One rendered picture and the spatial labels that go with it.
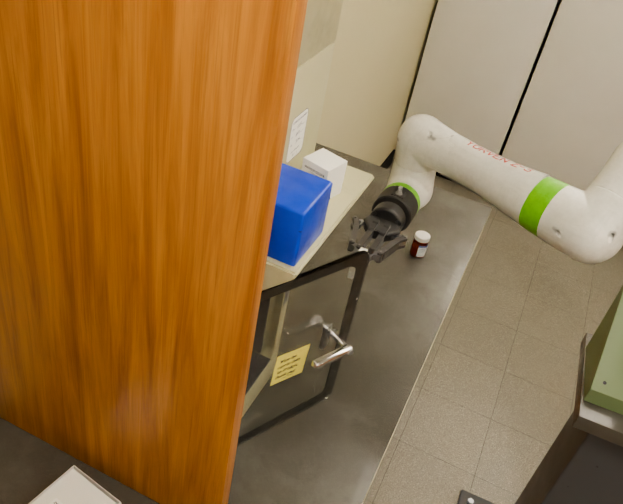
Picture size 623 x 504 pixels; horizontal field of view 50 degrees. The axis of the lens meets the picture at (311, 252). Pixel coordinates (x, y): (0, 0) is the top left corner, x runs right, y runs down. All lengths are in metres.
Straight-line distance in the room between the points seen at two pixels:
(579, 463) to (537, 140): 2.51
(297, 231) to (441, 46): 3.22
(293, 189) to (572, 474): 1.29
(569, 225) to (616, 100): 2.70
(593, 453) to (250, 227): 1.31
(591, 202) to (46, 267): 0.94
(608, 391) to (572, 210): 0.57
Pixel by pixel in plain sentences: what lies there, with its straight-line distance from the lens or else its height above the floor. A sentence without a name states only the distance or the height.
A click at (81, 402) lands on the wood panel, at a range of 1.24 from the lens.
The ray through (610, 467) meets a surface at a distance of 1.93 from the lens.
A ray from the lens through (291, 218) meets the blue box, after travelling 0.87.
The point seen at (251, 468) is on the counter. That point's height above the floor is 0.94.
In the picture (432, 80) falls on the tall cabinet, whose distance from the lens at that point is 4.10.
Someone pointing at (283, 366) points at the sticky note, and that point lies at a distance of 1.24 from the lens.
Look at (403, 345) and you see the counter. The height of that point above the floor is 0.94.
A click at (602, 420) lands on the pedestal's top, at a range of 1.75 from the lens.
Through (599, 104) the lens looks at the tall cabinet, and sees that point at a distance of 4.00.
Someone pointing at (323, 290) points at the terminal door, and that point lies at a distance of 1.15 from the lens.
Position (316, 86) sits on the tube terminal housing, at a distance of 1.08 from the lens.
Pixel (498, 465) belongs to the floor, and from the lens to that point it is 2.80.
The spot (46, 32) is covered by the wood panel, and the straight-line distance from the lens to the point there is 0.85.
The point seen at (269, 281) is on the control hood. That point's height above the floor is 1.48.
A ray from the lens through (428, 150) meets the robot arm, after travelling 1.48.
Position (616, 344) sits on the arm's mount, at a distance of 1.76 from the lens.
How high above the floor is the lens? 2.08
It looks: 37 degrees down
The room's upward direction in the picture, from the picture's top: 12 degrees clockwise
